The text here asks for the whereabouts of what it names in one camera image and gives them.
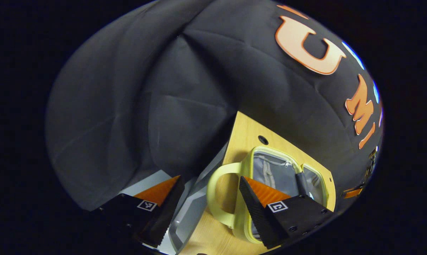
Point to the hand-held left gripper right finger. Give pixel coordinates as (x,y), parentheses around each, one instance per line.
(257,216)

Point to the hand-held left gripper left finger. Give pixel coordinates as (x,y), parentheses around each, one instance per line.
(167,212)

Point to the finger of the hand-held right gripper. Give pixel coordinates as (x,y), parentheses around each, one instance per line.
(353,192)

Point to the pale yellow suitcase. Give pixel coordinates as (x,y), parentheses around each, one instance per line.
(273,173)

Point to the black backdrop cloth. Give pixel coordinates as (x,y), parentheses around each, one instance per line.
(163,88)

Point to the grey metal frame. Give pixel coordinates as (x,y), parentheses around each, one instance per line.
(188,212)

